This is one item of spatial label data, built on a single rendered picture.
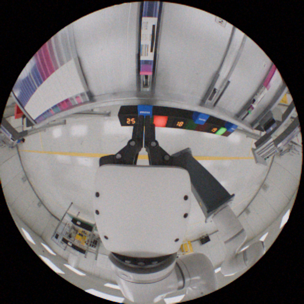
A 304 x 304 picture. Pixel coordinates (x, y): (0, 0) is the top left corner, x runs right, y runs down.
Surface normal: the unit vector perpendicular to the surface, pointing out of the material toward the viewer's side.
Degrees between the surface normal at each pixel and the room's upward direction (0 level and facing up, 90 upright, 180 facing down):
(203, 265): 102
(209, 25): 46
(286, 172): 90
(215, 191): 90
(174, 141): 0
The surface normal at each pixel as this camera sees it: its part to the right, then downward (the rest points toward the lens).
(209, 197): -0.40, -0.85
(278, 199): -1.00, -0.03
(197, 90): 0.00, 0.92
